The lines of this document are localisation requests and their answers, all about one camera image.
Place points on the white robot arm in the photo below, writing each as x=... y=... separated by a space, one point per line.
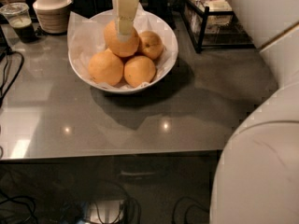
x=257 y=177

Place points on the dark cylinder container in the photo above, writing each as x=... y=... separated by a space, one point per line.
x=161 y=9

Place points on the black wire snack basket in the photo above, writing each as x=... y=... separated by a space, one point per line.
x=212 y=24

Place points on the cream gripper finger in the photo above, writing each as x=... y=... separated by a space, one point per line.
x=125 y=16

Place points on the orange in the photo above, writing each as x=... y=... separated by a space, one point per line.
x=106 y=67
x=116 y=45
x=150 y=44
x=138 y=70

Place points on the white ceramic bowl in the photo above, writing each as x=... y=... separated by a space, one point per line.
x=168 y=47

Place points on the stack of paper bowls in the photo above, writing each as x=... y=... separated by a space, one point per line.
x=53 y=15

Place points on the white paper liner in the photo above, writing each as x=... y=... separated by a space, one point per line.
x=81 y=38

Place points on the plastic cup with drink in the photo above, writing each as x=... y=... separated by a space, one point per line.
x=18 y=17

